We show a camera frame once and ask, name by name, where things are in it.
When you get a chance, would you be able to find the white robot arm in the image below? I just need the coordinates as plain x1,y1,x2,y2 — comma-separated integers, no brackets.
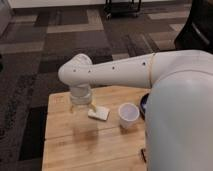
58,50,213,171

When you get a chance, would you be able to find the black wheeled cart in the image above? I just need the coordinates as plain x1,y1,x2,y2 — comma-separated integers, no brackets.
104,0,142,19

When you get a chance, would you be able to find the white paper cup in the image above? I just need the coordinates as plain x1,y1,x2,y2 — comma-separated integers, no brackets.
118,103,140,129

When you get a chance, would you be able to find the dark blue plate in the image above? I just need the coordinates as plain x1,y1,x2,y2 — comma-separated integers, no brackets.
139,93,149,120

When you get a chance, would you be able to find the dark snack box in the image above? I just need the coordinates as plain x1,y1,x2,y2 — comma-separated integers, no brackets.
141,149,146,163

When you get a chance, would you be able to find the black office chair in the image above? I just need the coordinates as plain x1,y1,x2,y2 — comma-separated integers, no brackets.
174,0,213,54

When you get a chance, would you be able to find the white sponge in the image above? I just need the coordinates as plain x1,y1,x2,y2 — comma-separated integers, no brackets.
88,106,109,121

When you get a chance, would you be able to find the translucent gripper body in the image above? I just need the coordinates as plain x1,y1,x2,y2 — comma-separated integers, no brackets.
70,85,92,105

